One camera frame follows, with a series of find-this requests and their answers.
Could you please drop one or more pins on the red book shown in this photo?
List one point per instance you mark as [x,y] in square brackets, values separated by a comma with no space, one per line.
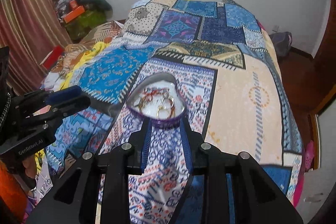
[52,58]

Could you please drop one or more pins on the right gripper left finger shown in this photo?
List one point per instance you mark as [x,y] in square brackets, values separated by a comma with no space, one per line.
[140,146]

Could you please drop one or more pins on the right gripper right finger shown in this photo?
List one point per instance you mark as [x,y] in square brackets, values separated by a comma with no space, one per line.
[195,159]

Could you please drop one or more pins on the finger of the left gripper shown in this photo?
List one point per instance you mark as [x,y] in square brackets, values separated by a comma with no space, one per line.
[72,106]
[64,95]

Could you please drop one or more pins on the orange box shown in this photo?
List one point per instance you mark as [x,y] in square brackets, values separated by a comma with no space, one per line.
[73,14]

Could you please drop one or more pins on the brown patterned cloth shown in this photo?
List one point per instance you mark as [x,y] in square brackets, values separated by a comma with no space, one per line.
[104,32]

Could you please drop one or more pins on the purple heart-shaped tin box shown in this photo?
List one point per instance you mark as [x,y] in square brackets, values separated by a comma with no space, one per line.
[157,97]

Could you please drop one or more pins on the dark green round cushion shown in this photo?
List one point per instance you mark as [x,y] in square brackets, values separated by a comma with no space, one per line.
[99,5]

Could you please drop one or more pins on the striped red curtain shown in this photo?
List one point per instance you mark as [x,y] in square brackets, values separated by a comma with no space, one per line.
[31,29]

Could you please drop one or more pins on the patchwork patterned blue bedspread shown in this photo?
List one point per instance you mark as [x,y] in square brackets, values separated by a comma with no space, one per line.
[228,75]

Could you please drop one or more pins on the yellow blanket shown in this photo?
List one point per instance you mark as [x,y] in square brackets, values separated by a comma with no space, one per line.
[84,61]

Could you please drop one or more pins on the dark bag on floor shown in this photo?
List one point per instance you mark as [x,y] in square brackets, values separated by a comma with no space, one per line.
[282,43]

